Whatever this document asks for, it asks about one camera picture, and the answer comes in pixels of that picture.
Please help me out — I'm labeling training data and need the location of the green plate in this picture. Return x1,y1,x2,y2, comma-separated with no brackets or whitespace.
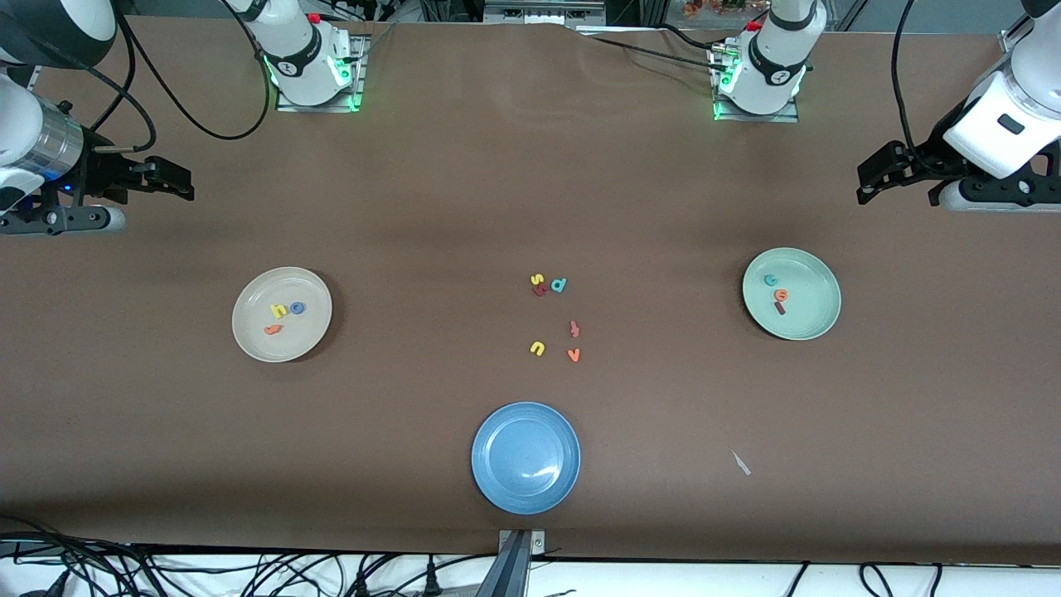
742,247,842,342

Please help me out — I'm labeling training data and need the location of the beige brown plate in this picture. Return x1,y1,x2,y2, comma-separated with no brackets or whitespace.
231,266,333,364

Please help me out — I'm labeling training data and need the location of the brown table cover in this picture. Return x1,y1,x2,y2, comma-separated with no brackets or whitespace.
0,15,1061,566

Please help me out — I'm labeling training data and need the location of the blue plate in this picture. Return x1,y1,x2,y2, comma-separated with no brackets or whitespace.
471,401,581,515

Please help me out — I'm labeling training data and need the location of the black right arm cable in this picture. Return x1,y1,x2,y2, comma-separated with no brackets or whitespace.
87,12,274,156

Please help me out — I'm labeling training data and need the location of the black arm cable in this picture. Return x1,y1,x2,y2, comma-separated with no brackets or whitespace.
891,0,942,163
87,12,274,156

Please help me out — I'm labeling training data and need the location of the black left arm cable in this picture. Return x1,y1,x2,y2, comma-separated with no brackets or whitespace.
891,0,942,163

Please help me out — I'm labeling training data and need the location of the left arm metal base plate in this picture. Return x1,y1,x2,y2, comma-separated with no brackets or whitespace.
710,40,802,124

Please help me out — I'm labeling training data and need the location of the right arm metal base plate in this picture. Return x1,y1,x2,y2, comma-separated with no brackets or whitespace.
275,36,366,114

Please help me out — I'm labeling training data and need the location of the black base cable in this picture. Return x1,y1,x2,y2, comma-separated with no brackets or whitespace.
578,32,722,69

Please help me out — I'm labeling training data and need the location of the metal frame profile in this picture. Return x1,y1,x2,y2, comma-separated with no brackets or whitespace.
483,0,608,27

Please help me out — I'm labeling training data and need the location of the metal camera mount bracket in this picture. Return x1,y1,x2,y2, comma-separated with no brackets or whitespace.
477,528,548,597

